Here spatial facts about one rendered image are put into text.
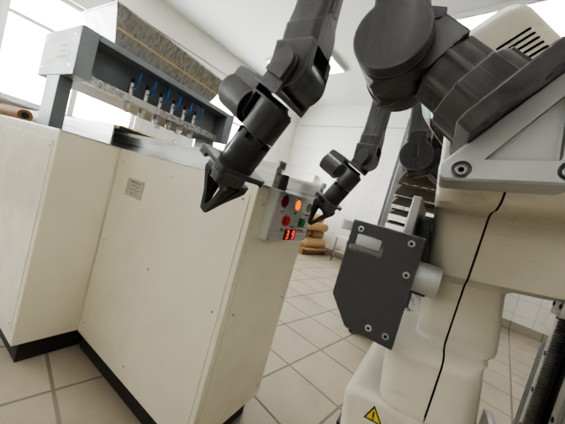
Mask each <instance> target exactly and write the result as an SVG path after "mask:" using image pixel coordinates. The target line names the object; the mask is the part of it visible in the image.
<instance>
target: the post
mask: <svg viewBox="0 0 565 424"><path fill-rule="evenodd" d="M401 171H402V165H401V162H400V161H399V165H398V168H397V171H396V174H395V177H394V180H393V185H392V187H391V191H390V194H389V196H388V202H387V204H386V207H385V210H384V213H383V218H382V221H381V224H380V226H385V224H386V221H387V218H388V213H389V211H390V207H391V204H392V202H393V196H394V194H395V190H396V188H397V185H398V182H399V177H400V174H401Z"/></svg>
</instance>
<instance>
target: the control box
mask: <svg viewBox="0 0 565 424"><path fill-rule="evenodd" d="M286 196H288V205H287V206H286V207H285V208H283V206H282V202H283V199H284V197H286ZM299 200H300V201H301V207H300V209H299V210H296V203H297V202H298V201H299ZM309 204H313V200H310V199H306V198H303V197H300V196H298V195H295V194H291V193H287V192H284V191H282V190H279V189H275V188H269V193H268V195H267V203H266V207H265V209H264V213H263V216H262V219H261V225H260V228H259V231H258V234H257V237H258V238H261V239H262V240H265V241H304V238H305V236H306V232H307V229H308V226H309V223H308V220H309V215H310V212H311V210H310V212H309V213H308V212H307V208H308V205H309ZM285 216H289V217H290V223H289V225H288V226H284V225H283V218H284V217H285ZM300 219H305V224H304V227H302V228H300V227H298V223H299V221H300ZM288 230H289V234H288V236H286V235H287V231H288ZM293 231H295V233H294V235H293V236H292V233H293ZM285 236H286V237H288V239H285ZM291 236H292V237H293V239H291Z"/></svg>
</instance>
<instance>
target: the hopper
mask: <svg viewBox="0 0 565 424"><path fill-rule="evenodd" d="M82 16H83V18H84V21H85V24H86V26H87V27H89V28H91V29H93V30H94V31H96V32H98V33H99V34H100V35H102V36H104V37H106V38H107V39H109V40H111V41H113V42H114V43H115V44H117V45H119V46H120V47H122V48H124V49H125V50H127V51H128V52H130V53H131V54H133V55H135V56H137V57H138V58H140V59H141V60H142V61H145V62H146V63H148V64H149V65H151V66H153V67H154V68H156V69H157V70H159V71H160V72H163V73H164V74H166V75H167V76H169V77H170V78H172V79H174V80H175V81H177V82H179V83H181V84H182V85H183V86H185V87H187V88H188V89H190V90H192V91H193V92H195V93H196V94H198V95H199V96H201V97H203V98H205V99H206V100H208V101H209V102H211V101H212V100H213V99H214V98H215V97H216V96H217V95H218V90H219V85H220V83H221V82H222V81H223V80H222V79H221V78H220V77H218V76H217V75H215V74H214V73H213V72H211V71H210V70H209V69H208V68H207V67H205V66H204V65H203V64H201V63H200V62H199V61H197V60H196V59H194V58H193V57H192V56H190V55H189V54H188V53H187V52H186V51H184V50H183V49H181V48H180V47H179V46H178V45H176V44H175V43H173V42H172V41H171V40H169V39H168V38H167V37H166V36H165V35H163V34H162V33H160V32H159V31H158V30H156V29H155V28H154V27H152V26H151V25H150V24H148V23H147V22H146V21H144V19H142V18H141V17H139V16H138V15H137V14H135V13H134V12H132V11H131V10H130V9H129V8H127V7H126V6H124V5H123V4H122V3H121V2H120V1H118V0H117V1H113V2H111V3H106V4H104V5H101V6H97V7H95V8H90V9H88V10H85V11H82Z"/></svg>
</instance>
